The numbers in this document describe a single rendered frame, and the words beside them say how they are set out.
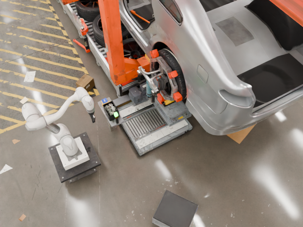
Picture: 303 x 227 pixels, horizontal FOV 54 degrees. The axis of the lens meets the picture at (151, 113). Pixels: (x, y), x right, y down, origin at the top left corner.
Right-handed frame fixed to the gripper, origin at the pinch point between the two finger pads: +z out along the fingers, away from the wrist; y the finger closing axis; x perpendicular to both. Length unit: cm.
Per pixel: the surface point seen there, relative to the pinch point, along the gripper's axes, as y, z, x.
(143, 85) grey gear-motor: -28, 29, 90
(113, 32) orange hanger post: -41, -68, 60
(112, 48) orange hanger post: -42, -47, 56
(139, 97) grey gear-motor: -20, 37, 77
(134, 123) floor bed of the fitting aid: -6, 67, 58
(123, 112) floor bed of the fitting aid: -29, 65, 55
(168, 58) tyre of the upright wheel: 6, -45, 100
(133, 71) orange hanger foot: -40, 6, 82
